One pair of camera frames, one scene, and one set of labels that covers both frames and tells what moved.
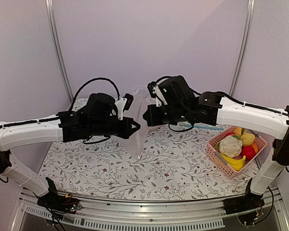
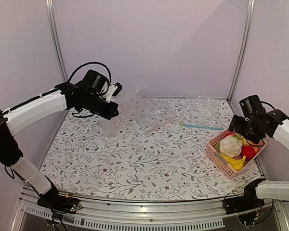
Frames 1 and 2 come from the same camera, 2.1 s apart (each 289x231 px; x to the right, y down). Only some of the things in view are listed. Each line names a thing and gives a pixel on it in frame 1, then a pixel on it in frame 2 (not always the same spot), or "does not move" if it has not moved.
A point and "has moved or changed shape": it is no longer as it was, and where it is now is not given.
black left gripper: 124,133 -> 113,106
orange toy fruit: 256,147 does not move
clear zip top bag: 139,97 has moved or changed shape
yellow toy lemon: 247,138 does not move
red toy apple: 249,151 does not move
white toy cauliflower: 230,146 does not move
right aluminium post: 251,10 does not move
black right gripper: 151,121 -> 238,127
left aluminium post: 58,44 does not move
